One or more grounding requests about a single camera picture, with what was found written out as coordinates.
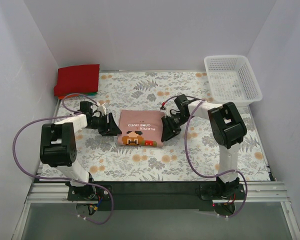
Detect white plastic basket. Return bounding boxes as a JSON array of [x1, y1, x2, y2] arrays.
[[204, 55, 263, 107]]

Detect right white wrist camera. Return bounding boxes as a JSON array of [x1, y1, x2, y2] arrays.
[[160, 101, 179, 117]]

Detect red folded t shirt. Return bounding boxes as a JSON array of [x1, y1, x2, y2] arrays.
[[53, 64, 100, 97]]

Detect green folded t shirt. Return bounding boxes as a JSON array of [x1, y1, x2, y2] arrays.
[[80, 92, 98, 96]]

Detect orange folded t shirt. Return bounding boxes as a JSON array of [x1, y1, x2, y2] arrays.
[[57, 93, 80, 100]]

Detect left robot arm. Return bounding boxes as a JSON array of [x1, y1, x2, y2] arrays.
[[39, 101, 122, 200]]

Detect pink t shirt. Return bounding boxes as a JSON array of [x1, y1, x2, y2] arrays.
[[117, 110, 165, 148]]

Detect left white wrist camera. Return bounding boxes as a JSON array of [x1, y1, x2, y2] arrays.
[[93, 102, 107, 117]]

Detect floral table mat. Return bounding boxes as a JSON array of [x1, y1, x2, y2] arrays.
[[39, 70, 271, 182]]

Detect aluminium frame rail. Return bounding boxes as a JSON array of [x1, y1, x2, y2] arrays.
[[27, 181, 290, 204]]

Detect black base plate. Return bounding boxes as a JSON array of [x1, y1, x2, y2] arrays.
[[66, 181, 247, 212]]

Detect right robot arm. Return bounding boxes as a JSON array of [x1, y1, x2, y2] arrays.
[[160, 94, 247, 200]]

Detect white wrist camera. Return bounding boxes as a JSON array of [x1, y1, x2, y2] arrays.
[[160, 101, 179, 117], [93, 102, 107, 117]]

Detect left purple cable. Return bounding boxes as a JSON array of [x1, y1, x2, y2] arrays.
[[12, 92, 115, 225]]

